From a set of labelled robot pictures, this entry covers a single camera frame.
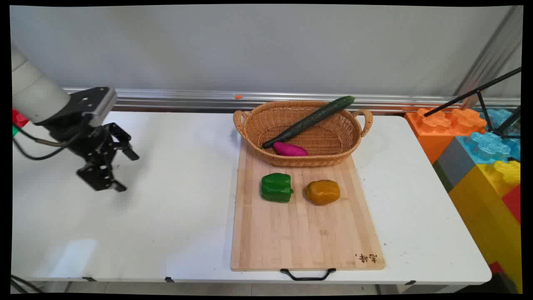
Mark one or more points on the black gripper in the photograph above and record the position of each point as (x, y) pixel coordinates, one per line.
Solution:
(89, 143)

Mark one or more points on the long dark green cucumber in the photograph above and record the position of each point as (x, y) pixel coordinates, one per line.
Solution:
(312, 118)

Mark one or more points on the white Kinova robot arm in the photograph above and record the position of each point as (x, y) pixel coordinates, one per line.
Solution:
(35, 89)

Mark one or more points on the green toy block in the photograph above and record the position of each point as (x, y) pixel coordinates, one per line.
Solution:
(15, 131)

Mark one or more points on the red toy block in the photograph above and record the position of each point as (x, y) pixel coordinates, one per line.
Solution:
(18, 117)

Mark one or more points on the green bell pepper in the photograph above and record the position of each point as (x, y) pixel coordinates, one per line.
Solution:
(275, 188)

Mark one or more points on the purple sweet potato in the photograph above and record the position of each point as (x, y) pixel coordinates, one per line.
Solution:
(289, 149)

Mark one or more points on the wooden cutting board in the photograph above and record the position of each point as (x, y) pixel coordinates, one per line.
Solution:
(300, 233)

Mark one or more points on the brown orange potato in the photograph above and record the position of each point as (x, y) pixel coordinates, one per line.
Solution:
(322, 192)

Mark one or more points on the woven wicker basket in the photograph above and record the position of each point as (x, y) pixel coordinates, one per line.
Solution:
(329, 141)

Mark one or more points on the orange foam building block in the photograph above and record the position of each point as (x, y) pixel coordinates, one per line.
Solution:
(433, 133)

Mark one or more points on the gray foam building block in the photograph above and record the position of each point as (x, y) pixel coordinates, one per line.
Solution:
(454, 162)

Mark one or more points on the yellow foam building block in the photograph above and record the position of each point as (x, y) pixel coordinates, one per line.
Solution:
(483, 208)

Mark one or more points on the black tripod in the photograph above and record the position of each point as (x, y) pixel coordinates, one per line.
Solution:
(483, 104)

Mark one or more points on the blue foam building block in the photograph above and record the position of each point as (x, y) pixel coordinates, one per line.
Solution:
(487, 148)

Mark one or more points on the small red foam block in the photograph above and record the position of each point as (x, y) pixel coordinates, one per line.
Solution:
(495, 267)

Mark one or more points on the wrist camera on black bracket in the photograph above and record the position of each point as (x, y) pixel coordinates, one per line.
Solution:
(93, 104)

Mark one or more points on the aluminium wall rail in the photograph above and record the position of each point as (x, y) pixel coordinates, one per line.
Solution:
(187, 100)

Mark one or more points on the aluminium frame post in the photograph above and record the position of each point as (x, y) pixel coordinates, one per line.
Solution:
(487, 58)

